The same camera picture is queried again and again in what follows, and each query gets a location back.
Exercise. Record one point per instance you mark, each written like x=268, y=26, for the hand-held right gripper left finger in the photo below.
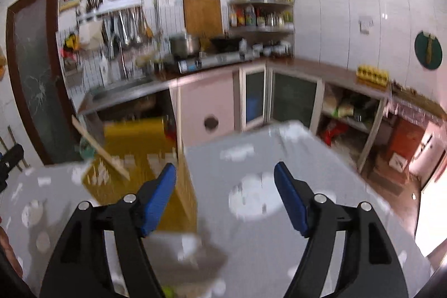
x=159, y=200

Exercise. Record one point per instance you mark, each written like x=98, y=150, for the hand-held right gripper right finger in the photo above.
x=291, y=200

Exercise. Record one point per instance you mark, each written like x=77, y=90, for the yellow perforated utensil holder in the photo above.
x=134, y=135

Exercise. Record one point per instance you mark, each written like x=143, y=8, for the wooden utensils in holder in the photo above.
x=101, y=151

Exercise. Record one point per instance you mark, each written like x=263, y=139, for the row of hanging steel utensils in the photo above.
x=124, y=27

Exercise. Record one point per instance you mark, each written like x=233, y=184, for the grey printed tablecloth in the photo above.
x=244, y=242

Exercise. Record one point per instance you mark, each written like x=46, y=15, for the green utensil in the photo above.
x=167, y=292

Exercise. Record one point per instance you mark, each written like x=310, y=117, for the wide glass cabinet door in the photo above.
x=293, y=100

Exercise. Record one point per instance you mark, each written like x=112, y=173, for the narrow glass cabinet door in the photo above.
x=254, y=99

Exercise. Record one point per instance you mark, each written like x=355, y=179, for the pink cabinet door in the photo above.
x=206, y=99

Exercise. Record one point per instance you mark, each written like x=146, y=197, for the steel sink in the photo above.
x=118, y=93

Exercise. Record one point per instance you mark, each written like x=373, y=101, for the orange box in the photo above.
x=405, y=139

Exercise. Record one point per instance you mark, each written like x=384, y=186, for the white dish soap bottle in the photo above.
x=104, y=69

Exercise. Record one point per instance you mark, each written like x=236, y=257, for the yellow black scrubber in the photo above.
x=71, y=42

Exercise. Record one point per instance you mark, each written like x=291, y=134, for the steel faucet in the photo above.
x=122, y=57

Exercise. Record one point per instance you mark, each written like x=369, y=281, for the yellow egg tray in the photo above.
x=372, y=75

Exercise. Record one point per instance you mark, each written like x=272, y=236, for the gas stove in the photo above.
x=213, y=61

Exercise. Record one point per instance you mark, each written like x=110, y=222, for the steel pot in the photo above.
x=183, y=46

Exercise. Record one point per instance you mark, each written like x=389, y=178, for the wooden cutting board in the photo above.
x=202, y=17

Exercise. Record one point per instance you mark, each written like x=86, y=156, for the dark glass door brown frame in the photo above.
x=33, y=67

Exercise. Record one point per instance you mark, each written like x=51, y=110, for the orange yellow wall decoration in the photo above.
x=2, y=64

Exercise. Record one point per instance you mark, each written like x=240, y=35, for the white wall socket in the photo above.
x=366, y=25

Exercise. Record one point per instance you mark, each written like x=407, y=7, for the green round wall hanging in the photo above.
x=422, y=55

